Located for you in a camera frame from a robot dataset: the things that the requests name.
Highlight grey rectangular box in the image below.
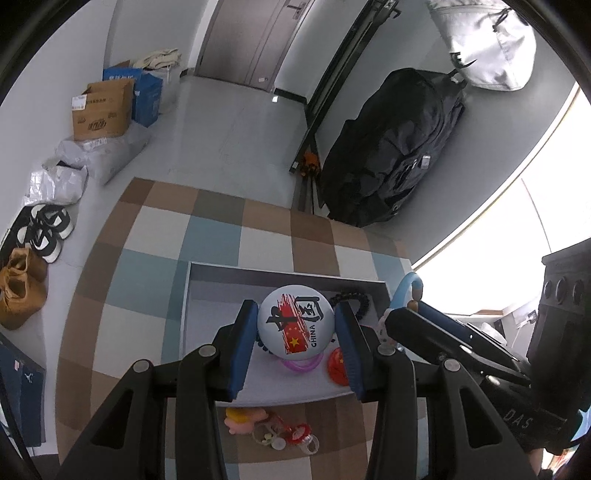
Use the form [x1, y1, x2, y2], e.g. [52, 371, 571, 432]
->
[181, 261, 393, 407]

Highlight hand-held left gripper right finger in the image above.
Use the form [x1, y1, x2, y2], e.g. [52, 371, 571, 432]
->
[334, 302, 539, 480]

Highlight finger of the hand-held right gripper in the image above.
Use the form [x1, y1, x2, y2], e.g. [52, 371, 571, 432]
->
[385, 306, 533, 385]
[422, 302, 526, 367]

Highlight grey plastic parcel bag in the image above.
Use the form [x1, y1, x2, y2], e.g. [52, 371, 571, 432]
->
[56, 124, 153, 185]

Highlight checkered floor mat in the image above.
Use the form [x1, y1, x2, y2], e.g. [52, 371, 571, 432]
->
[55, 178, 428, 480]

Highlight tan suede boot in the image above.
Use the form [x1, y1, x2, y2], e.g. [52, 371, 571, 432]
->
[0, 247, 48, 289]
[0, 272, 48, 330]

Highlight black folding rack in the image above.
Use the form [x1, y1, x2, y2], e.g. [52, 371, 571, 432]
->
[288, 0, 400, 217]

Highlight black bead bracelet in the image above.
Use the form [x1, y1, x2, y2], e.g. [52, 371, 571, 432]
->
[331, 288, 372, 322]

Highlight blue cardboard box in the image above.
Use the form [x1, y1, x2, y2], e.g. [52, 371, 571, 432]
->
[102, 67, 164, 128]

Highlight black backpack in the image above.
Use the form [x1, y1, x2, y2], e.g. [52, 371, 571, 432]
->
[318, 68, 467, 228]

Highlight beige tote bag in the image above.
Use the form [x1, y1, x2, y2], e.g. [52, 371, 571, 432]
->
[134, 47, 182, 72]

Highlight white round badge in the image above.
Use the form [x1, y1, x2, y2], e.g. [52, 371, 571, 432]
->
[257, 285, 334, 358]

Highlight clear plastic bag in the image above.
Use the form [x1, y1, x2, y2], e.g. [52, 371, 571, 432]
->
[152, 67, 183, 95]

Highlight white plastic bag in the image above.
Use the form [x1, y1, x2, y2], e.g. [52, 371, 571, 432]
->
[25, 159, 88, 206]

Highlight black and white sneaker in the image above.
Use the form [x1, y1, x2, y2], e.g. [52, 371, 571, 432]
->
[30, 205, 75, 241]

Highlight white sling bag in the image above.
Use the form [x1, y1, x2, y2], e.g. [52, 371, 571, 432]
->
[427, 0, 537, 90]

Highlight purple ring bracelet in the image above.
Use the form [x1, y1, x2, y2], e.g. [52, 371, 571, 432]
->
[283, 354, 324, 374]

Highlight brown cardboard box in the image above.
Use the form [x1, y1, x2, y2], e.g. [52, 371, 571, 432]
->
[71, 78, 136, 141]

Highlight black white sandals pair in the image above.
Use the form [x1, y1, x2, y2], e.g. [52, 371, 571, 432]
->
[16, 217, 63, 264]

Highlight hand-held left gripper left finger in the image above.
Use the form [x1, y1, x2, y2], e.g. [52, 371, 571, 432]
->
[55, 299, 259, 480]

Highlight grey entrance door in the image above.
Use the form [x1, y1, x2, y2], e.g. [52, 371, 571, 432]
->
[194, 0, 317, 90]

